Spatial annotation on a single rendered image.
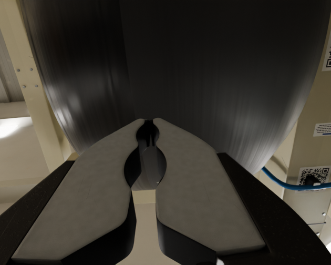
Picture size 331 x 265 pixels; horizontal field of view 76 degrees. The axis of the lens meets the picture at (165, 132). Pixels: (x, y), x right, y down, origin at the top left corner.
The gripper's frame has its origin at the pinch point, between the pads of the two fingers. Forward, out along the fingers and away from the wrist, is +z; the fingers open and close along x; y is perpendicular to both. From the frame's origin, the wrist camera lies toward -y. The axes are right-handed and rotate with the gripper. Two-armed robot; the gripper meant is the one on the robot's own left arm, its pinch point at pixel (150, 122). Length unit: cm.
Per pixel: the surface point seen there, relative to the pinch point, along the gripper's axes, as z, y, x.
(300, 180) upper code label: 26, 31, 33
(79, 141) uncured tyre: 10.4, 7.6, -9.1
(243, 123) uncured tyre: 8.5, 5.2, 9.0
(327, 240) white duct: 46, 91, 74
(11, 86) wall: 1057, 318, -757
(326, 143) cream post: 27, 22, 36
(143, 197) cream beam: 49, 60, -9
